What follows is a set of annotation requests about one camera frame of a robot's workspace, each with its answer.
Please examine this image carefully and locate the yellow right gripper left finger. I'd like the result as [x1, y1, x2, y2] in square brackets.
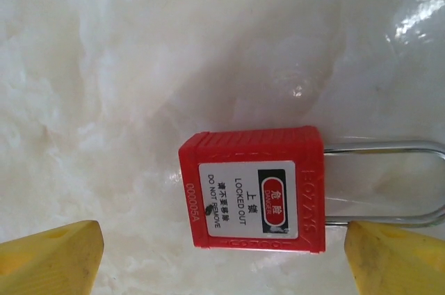
[0, 219, 106, 295]

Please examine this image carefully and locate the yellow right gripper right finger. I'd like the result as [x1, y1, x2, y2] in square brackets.
[343, 221, 445, 295]

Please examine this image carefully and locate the red safety padlock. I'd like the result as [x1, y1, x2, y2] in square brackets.
[178, 125, 445, 253]

